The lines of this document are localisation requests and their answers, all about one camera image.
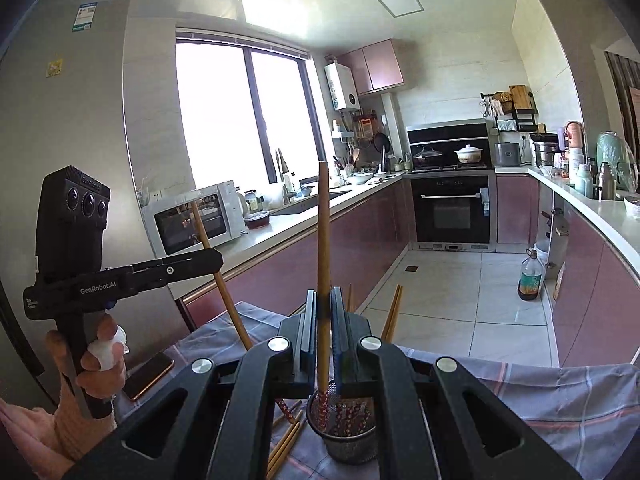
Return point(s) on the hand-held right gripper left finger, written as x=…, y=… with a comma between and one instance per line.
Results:
x=309, y=330

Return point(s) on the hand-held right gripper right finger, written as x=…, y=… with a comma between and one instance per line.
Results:
x=340, y=330

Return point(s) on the steel thermos bottle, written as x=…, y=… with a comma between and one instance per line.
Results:
x=607, y=182

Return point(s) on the pink sink base cabinets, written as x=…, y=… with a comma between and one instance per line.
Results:
x=360, y=230

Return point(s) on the grey plaid tablecloth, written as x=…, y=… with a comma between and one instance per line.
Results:
x=550, y=400

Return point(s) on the long bamboo chopstick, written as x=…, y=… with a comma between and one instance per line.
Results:
x=324, y=235
x=225, y=290

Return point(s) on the white patterned dish bowl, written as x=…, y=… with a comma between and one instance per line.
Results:
x=359, y=179

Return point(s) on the white countertop oven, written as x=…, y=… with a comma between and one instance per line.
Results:
x=227, y=210

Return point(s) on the white bowl with plastic wrap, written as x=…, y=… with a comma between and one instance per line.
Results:
x=632, y=206

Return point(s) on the large kitchen window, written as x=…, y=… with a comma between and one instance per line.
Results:
x=225, y=110

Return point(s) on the white casserole pot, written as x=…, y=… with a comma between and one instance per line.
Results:
x=469, y=155

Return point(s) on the white wall water heater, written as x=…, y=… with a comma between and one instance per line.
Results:
x=342, y=85

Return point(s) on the black integrated stove oven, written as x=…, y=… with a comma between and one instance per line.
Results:
x=450, y=210

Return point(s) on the person's left hand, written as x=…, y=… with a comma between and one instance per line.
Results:
x=102, y=375

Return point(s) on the stainless steamer pot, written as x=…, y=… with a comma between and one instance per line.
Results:
x=545, y=152

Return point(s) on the dark red bowl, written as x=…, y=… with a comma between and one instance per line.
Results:
x=257, y=220

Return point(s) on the steel kitchen sink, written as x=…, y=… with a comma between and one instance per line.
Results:
x=305, y=205

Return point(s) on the plastic cooking oil bottle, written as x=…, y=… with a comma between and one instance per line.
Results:
x=530, y=280

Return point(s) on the smartphone with orange edge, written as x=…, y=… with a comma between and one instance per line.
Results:
x=150, y=377

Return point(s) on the pink wall cabinet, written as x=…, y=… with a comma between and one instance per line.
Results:
x=375, y=67

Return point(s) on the silver refrigerator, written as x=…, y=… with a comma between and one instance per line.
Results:
x=75, y=110

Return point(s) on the pale green bottle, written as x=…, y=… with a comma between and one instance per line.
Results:
x=583, y=182

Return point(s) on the black wall storage rack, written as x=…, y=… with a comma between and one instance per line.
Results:
x=520, y=117

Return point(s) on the black wok with glass lid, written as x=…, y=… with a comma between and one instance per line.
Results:
x=426, y=157

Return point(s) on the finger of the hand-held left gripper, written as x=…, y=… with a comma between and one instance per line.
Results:
x=170, y=272

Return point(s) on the pink electric kettle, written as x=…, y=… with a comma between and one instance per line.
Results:
x=576, y=136

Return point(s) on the set of wooden chopsticks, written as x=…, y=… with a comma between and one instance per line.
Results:
x=392, y=312

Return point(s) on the pink peninsula base cabinets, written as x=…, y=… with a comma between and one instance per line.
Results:
x=590, y=285

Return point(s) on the black mesh utensil cup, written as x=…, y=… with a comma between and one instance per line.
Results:
x=350, y=447

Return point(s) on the hanging black frying pan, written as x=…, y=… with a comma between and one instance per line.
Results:
x=382, y=142

